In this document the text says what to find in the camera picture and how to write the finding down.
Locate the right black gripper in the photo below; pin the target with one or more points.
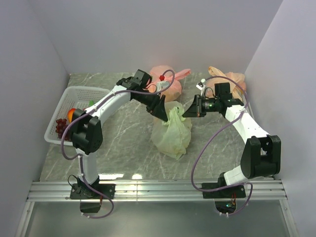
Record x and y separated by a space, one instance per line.
196 109

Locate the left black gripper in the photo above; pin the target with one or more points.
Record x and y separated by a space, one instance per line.
157 107

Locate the green avocado-print plastic bag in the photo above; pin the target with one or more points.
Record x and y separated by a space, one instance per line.
172 137

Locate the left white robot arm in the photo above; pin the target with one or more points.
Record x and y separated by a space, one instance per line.
85 130

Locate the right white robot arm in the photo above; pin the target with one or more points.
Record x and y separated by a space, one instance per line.
261 155

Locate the pink tied plastic bag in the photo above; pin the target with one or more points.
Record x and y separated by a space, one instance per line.
175 90

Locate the orange tied plastic bag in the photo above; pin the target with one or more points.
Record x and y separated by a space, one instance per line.
236 77

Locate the red fake dragon fruit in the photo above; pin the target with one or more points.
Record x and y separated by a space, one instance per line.
91 103

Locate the red orange fake mango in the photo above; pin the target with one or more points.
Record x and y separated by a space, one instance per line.
70 115

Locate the dark red fake grape bunch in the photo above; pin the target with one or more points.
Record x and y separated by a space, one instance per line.
61 126

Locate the white plastic basket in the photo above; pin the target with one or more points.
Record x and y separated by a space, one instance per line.
74 97

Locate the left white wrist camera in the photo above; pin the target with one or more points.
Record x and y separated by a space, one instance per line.
162 83

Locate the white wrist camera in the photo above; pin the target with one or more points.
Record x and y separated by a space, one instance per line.
162 83
202 87

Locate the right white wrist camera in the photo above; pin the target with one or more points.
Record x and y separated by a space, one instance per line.
202 87

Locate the aluminium mounting rail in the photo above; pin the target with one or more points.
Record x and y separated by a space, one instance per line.
141 190

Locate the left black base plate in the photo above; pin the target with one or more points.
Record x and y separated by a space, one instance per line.
103 191

